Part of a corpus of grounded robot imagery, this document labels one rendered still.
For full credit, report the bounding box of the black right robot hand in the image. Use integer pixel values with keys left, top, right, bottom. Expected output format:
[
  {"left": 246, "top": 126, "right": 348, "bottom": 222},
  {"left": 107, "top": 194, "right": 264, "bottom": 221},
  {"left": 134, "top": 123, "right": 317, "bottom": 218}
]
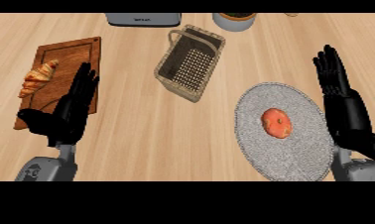
[{"left": 311, "top": 44, "right": 375, "bottom": 161}]

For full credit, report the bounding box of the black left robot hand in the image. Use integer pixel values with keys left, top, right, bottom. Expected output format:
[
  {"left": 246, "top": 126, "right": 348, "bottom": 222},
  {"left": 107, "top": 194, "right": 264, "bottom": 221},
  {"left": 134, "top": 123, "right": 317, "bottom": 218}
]
[{"left": 16, "top": 61, "right": 100, "bottom": 148}]

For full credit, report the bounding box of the orange round squash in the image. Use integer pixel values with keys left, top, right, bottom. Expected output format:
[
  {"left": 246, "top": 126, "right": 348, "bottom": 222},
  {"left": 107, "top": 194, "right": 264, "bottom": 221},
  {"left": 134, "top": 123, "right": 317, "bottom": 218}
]
[{"left": 259, "top": 108, "right": 293, "bottom": 140}]

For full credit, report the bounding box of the grey round placemat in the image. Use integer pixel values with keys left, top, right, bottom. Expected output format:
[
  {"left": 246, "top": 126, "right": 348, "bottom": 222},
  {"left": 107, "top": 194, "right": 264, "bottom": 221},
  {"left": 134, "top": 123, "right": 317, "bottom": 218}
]
[{"left": 233, "top": 81, "right": 336, "bottom": 182}]

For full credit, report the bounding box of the wicker basket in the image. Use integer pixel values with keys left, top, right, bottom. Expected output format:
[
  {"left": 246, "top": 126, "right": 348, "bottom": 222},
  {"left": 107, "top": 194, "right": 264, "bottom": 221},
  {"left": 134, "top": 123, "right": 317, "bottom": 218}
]
[{"left": 153, "top": 24, "right": 227, "bottom": 104}]

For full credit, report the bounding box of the brown wooden cutting board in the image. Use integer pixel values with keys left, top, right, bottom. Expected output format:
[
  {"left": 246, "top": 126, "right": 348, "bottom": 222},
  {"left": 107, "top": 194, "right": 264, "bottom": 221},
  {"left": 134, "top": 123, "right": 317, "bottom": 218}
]
[{"left": 13, "top": 36, "right": 101, "bottom": 131}]

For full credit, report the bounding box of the golden croissant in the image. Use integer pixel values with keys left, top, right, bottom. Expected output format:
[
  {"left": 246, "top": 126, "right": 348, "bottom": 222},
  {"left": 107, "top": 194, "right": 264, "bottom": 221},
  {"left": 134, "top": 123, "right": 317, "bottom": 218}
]
[{"left": 17, "top": 58, "right": 60, "bottom": 99}]

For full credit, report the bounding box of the grey appliance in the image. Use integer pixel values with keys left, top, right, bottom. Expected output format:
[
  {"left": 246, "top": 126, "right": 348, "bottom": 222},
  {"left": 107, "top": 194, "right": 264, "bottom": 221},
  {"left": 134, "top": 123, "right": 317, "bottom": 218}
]
[{"left": 103, "top": 13, "right": 183, "bottom": 28}]

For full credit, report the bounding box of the grey plant pot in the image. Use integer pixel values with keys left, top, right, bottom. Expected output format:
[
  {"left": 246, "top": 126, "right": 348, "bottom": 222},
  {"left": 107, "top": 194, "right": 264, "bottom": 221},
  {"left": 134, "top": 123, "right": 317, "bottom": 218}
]
[{"left": 211, "top": 13, "right": 258, "bottom": 33}]

